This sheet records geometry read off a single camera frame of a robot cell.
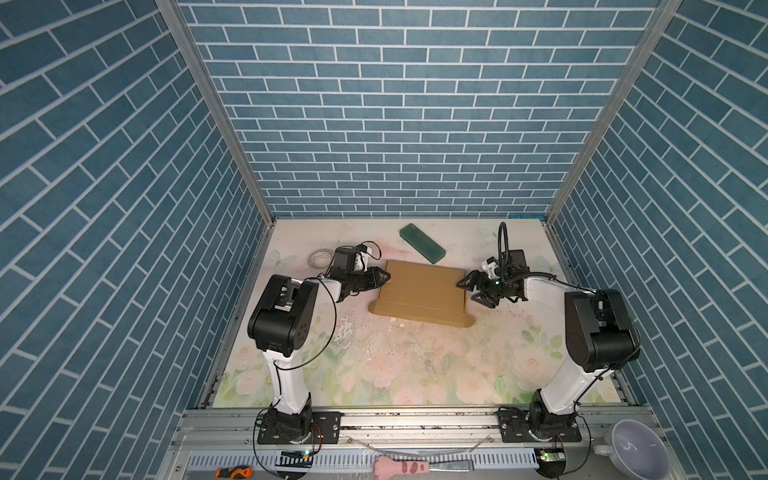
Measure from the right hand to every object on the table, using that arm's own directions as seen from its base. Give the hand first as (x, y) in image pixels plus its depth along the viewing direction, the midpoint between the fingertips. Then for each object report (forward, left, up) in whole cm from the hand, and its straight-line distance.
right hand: (463, 286), depth 95 cm
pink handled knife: (-48, +20, -3) cm, 52 cm away
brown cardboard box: (-3, +13, 0) cm, 13 cm away
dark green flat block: (+19, +10, -5) cm, 22 cm away
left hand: (+2, +26, 0) cm, 26 cm away
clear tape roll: (+9, +50, -1) cm, 51 cm away
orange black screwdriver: (-52, +53, -2) cm, 74 cm away
